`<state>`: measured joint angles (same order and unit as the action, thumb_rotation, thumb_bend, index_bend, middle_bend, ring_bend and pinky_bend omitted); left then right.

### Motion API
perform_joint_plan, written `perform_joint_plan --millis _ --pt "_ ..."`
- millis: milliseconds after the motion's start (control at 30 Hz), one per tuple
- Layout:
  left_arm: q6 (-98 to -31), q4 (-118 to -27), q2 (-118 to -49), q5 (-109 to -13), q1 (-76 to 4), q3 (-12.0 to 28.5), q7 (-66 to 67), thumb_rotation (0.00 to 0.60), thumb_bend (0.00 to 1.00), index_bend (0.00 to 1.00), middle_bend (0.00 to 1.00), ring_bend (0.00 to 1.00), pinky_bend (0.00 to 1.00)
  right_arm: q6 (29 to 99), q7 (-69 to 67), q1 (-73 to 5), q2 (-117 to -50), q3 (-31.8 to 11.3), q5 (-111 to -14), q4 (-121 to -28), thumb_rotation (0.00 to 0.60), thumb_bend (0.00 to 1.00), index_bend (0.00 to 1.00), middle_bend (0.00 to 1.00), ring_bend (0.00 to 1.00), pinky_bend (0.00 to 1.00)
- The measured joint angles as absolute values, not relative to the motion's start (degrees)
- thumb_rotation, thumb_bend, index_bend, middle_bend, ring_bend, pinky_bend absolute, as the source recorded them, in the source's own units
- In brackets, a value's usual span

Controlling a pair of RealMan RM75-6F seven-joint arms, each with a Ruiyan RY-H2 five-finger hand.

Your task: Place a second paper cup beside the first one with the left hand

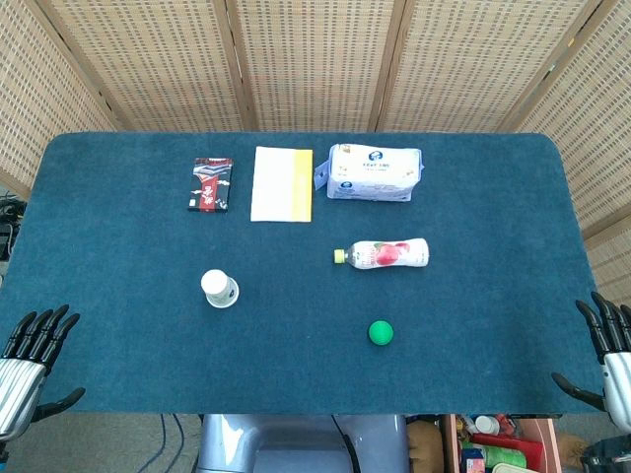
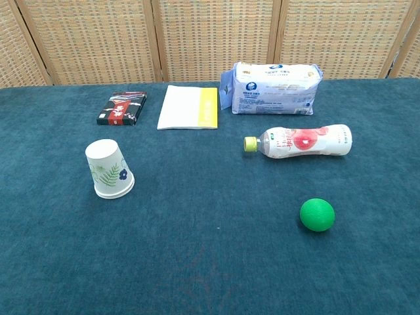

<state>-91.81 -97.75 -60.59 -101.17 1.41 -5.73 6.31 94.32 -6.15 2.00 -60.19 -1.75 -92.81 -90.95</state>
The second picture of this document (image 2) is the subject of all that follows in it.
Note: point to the white paper cup fern print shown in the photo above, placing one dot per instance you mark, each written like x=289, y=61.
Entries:
x=102, y=161

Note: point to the white notebook yellow spine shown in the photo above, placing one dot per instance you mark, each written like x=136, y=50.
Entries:
x=183, y=108

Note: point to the white blue tissue pack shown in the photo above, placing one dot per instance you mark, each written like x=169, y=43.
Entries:
x=274, y=93

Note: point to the teal tablecloth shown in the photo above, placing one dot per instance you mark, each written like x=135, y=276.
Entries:
x=203, y=249

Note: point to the plastic bottle pink label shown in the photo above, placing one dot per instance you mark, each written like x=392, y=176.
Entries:
x=305, y=141

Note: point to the black red card box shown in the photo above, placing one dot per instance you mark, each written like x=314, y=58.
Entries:
x=122, y=109

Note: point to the green ball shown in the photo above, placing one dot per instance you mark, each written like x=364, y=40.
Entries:
x=317, y=215

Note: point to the woven rattan screen panel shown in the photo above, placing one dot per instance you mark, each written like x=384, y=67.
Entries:
x=410, y=55
x=341, y=36
x=16, y=55
x=92, y=39
x=216, y=33

